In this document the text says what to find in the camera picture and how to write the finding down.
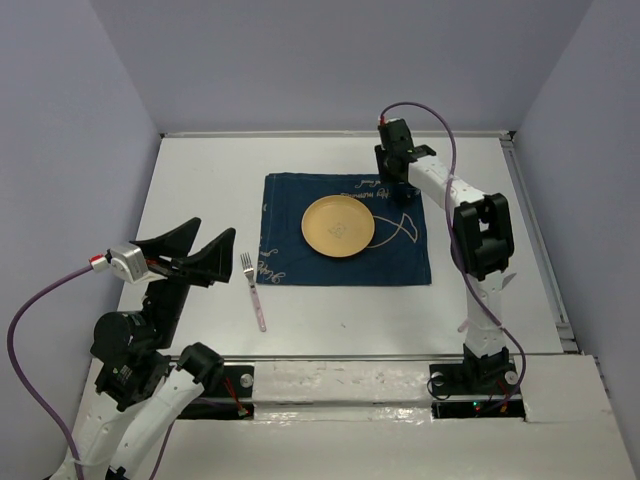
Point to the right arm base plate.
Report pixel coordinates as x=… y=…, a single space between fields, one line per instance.
x=475 y=395

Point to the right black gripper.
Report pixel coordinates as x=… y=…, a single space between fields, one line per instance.
x=387 y=174

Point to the dark blue cup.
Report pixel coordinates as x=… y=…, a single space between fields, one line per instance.
x=404 y=194

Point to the blue fish placemat cloth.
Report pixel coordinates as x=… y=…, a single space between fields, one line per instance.
x=397 y=255

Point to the pink handled knife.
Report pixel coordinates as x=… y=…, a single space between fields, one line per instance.
x=509 y=280

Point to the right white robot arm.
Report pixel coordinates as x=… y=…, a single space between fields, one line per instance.
x=481 y=237

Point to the yellow plate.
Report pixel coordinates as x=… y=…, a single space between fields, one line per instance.
x=338 y=226

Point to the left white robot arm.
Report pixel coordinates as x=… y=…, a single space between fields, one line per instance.
x=140 y=391

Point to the pink handled fork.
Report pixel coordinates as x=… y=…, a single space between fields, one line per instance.
x=249 y=273

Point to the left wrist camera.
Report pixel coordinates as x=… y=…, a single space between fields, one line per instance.
x=126 y=262

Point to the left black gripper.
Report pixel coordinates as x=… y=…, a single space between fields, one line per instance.
x=206 y=264

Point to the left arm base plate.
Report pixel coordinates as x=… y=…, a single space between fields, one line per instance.
x=230 y=399

